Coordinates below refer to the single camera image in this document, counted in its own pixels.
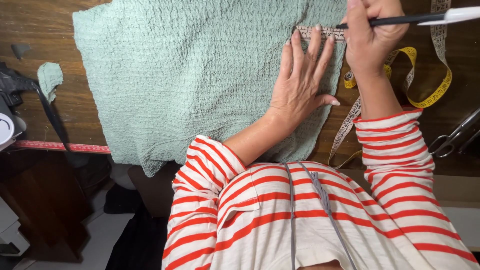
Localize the person's right hand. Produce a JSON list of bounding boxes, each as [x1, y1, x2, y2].
[[341, 0, 410, 76]]

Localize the person's left hand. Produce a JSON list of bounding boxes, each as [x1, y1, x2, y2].
[[268, 25, 341, 130]]

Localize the black pen with white cap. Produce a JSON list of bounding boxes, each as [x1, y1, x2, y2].
[[335, 6, 480, 30]]

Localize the yellow white measuring tape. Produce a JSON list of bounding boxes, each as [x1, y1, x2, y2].
[[294, 0, 454, 169]]

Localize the green textured fabric piece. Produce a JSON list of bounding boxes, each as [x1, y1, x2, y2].
[[72, 0, 349, 178]]

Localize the metal scissors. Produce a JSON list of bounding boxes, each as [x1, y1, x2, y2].
[[427, 108, 480, 159]]

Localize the red white striped shirt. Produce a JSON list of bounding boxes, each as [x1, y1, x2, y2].
[[162, 108, 480, 270]]

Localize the brown chair seat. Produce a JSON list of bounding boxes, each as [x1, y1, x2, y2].
[[127, 161, 185, 219]]

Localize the black cloth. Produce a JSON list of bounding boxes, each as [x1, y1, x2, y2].
[[104, 183, 170, 270]]

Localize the red ruler strip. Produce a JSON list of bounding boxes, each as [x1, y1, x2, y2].
[[13, 140, 112, 155]]

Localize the small green fabric scrap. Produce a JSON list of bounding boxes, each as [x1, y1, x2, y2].
[[37, 62, 64, 105]]

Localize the black white sewing machine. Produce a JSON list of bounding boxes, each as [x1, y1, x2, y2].
[[0, 62, 38, 151]]

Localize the grey neck cord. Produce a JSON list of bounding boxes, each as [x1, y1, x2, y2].
[[283, 162, 358, 270]]

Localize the black strap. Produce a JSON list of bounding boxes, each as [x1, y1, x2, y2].
[[32, 82, 73, 151]]

